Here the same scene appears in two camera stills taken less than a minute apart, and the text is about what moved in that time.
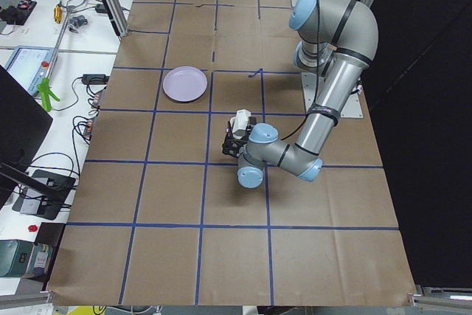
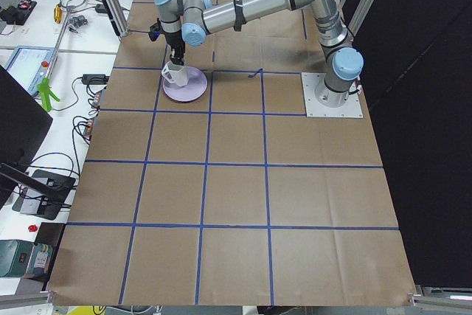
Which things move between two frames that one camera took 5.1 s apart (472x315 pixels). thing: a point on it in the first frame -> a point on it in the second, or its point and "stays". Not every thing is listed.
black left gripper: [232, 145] -> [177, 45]
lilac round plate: [184, 83] stays
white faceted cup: [239, 122] -> [175, 73]
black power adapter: [95, 79] stays
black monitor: [24, 124] stays
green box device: [15, 257] stays
